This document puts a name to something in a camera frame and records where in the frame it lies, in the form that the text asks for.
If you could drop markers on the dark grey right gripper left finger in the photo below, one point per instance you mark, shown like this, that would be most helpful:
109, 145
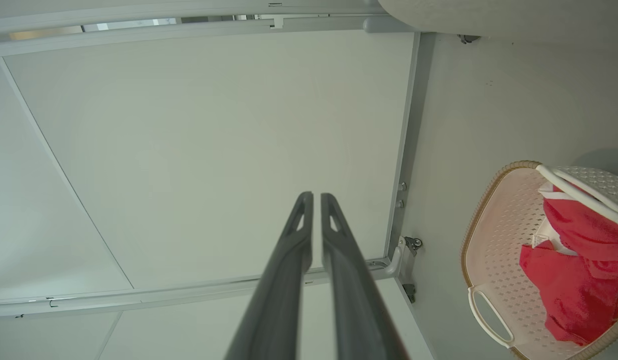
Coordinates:
278, 310

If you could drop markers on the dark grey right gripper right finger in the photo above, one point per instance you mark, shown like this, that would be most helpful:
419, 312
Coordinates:
359, 320

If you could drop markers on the red garment with white lettering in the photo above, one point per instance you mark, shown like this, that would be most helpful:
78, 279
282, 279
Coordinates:
564, 295

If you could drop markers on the red garment with double stripes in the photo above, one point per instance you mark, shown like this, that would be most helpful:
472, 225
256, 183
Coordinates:
584, 225

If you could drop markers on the grey fabric sofa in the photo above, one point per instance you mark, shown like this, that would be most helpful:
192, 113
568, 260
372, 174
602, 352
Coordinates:
489, 17

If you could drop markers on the black caster wheel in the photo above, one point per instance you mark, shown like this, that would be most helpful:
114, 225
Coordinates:
410, 292
468, 38
414, 243

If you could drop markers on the grey metal partition foot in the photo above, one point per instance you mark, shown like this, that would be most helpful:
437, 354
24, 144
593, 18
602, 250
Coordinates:
395, 262
384, 24

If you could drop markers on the white perforated laundry basket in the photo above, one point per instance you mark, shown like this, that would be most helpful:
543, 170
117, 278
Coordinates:
499, 240

